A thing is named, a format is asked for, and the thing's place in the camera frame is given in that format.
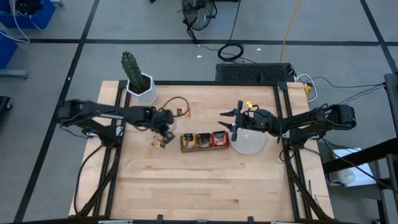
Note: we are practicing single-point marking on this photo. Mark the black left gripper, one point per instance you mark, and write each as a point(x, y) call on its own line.
point(161, 119)

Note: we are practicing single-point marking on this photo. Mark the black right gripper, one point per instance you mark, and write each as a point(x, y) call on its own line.
point(258, 119)

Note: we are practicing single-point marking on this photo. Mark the orange peach tea bag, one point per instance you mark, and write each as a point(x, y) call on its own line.
point(183, 112)
point(157, 142)

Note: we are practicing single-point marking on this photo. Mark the yellow lemon tea bag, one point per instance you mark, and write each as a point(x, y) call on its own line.
point(188, 141)

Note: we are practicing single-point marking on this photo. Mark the red strawberry tea bag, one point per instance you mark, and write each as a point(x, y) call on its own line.
point(220, 138)

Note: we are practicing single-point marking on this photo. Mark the brown vanilla apple tea bag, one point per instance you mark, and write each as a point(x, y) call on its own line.
point(204, 140)

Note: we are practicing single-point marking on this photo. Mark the brown wooden compartment tray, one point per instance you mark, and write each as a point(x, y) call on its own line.
point(205, 148)

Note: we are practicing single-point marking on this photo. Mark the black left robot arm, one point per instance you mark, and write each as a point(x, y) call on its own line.
point(99, 113)

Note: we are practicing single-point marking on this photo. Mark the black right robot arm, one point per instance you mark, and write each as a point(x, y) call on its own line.
point(314, 121)

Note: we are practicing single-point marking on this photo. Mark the yellow tape tag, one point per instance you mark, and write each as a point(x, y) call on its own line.
point(248, 104)

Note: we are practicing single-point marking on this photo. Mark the round woven beige placemat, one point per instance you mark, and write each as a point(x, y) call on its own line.
point(250, 143)

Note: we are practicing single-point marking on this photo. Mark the white hexagonal plant pot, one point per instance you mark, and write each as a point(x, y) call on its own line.
point(147, 99)

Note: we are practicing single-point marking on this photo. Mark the black perforated computer case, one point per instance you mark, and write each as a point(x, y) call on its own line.
point(252, 73)

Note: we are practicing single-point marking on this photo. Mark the green cactus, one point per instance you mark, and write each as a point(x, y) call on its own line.
point(132, 70)

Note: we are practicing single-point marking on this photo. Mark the yellow power plug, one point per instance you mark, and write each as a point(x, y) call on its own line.
point(307, 89)

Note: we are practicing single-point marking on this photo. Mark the black floor fan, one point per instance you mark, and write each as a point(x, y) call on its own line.
point(199, 14)

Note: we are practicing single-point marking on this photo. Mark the white plastic bottle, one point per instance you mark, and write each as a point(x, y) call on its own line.
point(342, 177)

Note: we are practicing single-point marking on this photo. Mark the black metal stand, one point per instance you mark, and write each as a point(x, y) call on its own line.
point(357, 157)

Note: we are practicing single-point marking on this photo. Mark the white cardboard box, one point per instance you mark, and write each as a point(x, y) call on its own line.
point(363, 177)

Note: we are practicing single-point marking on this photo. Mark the black caster base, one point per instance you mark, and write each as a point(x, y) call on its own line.
point(3, 105)

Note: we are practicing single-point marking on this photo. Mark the grey metal base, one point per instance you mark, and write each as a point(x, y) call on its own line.
point(12, 73)

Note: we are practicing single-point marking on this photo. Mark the blue plastic bin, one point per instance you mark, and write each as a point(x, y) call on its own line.
point(46, 15)
point(7, 49)

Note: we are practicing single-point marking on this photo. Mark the black equipment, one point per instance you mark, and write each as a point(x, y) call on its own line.
point(28, 6)

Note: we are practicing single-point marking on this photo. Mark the black aluminium table frame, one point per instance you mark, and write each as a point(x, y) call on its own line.
point(202, 83)

